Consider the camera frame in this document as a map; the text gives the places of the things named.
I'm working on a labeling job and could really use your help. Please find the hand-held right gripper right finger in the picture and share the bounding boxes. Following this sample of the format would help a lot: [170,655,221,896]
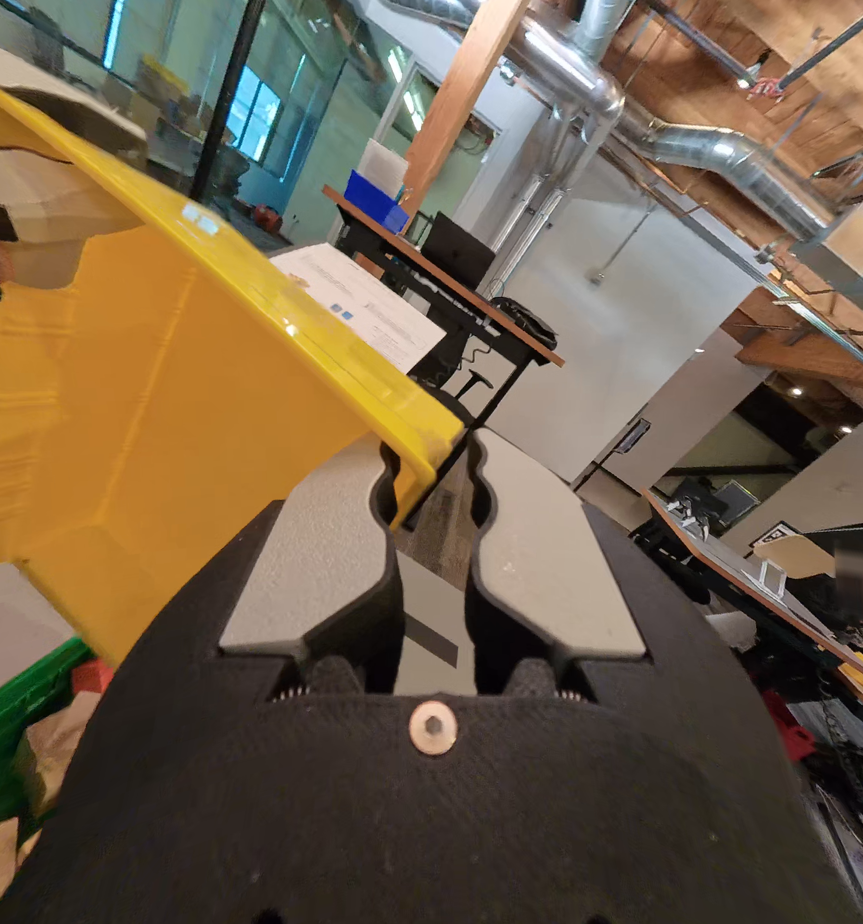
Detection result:
[462,428,650,696]

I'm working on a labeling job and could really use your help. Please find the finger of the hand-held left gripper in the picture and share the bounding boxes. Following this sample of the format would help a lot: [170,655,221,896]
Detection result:
[0,148,144,304]
[0,35,150,174]

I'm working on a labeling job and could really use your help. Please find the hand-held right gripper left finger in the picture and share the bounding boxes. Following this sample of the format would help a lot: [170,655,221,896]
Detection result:
[218,435,405,695]

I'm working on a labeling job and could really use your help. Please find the yellow plastic box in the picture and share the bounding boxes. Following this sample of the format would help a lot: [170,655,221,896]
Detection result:
[0,68,467,668]

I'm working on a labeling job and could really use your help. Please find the black pole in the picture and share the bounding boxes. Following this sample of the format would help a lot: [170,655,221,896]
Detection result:
[190,0,268,203]

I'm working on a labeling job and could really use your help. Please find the wooden desk with clutter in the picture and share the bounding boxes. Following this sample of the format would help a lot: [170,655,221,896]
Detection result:
[641,487,863,697]

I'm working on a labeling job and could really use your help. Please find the black and white fiducial tag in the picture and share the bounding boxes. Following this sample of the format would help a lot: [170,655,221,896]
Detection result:
[752,520,804,557]

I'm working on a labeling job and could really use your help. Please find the white partition panel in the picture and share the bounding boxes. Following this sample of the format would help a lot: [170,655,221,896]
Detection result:
[504,180,761,483]

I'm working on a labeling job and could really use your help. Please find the black bag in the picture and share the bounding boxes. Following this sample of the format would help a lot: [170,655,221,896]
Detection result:
[489,296,558,347]

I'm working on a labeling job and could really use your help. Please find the white instruction sheet board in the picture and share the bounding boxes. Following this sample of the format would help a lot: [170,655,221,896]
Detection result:
[267,242,448,374]

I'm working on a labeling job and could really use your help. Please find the blue plastic bin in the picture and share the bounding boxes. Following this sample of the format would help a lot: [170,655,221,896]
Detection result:
[343,169,411,235]

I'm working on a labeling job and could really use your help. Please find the white foam sheet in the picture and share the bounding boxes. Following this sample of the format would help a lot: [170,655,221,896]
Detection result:
[359,139,409,196]

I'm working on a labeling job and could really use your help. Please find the black laptop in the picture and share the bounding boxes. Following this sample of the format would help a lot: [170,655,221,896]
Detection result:
[420,211,497,291]

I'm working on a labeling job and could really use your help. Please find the silver vertical pipes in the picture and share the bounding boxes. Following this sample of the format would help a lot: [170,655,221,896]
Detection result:
[485,173,570,254]

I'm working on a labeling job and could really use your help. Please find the wooden desk with black frame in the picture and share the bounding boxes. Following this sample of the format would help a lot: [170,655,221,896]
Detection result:
[322,184,566,427]

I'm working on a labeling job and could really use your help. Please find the wooden post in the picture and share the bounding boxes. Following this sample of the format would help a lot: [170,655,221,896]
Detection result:
[403,0,532,214]

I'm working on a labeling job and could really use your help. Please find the silver spiral ventilation duct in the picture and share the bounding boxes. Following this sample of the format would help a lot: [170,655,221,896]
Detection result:
[504,0,840,243]

